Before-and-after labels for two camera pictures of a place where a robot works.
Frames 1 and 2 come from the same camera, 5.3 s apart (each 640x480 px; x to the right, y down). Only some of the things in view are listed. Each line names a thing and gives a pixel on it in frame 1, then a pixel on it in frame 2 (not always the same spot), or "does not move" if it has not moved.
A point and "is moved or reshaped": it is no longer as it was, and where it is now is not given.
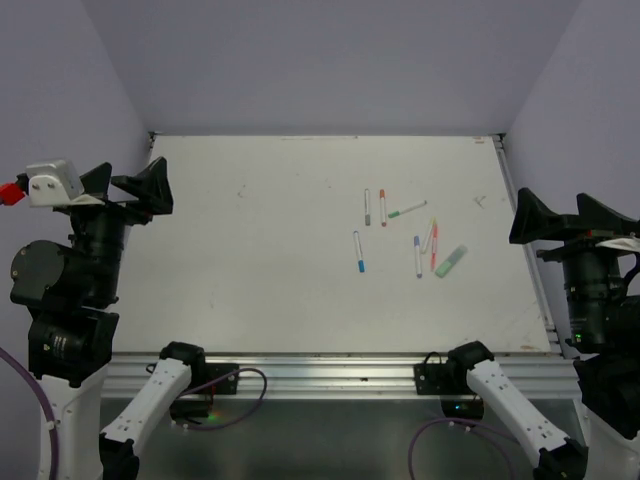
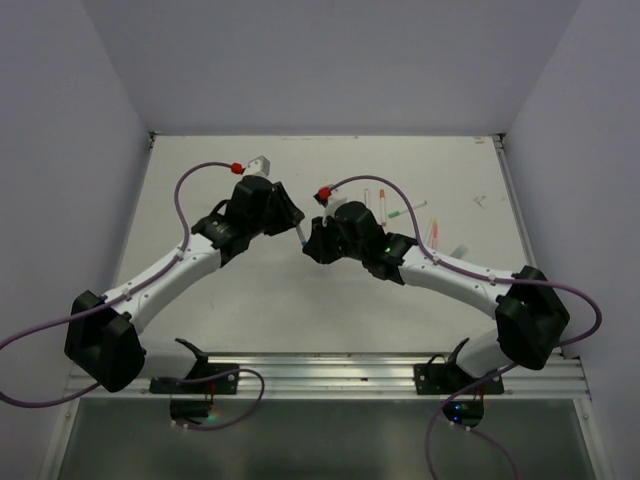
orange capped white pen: x=383 y=207 does not move
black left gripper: x=150 y=186 -> x=289 y=214
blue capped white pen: x=361 y=262 is moved or reshaped
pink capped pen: x=434 y=247 does not move
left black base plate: x=197 y=406 does not move
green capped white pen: x=401 y=211 does not move
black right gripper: x=533 y=216 -> x=316 y=244
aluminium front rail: x=349 y=375 does not move
